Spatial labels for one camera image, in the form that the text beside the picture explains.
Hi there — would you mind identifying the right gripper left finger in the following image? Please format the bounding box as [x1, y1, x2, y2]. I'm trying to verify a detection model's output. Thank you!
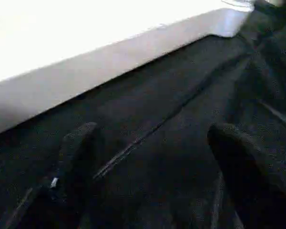
[11, 122, 103, 229]

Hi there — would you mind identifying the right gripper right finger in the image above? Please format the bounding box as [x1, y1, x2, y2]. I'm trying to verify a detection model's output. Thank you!
[207, 122, 286, 229]

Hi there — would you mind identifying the white plastic table top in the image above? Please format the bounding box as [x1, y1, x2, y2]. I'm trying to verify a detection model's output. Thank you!
[0, 0, 253, 139]

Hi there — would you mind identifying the black shiny mat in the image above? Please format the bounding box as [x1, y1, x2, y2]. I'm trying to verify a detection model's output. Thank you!
[0, 0, 286, 229]

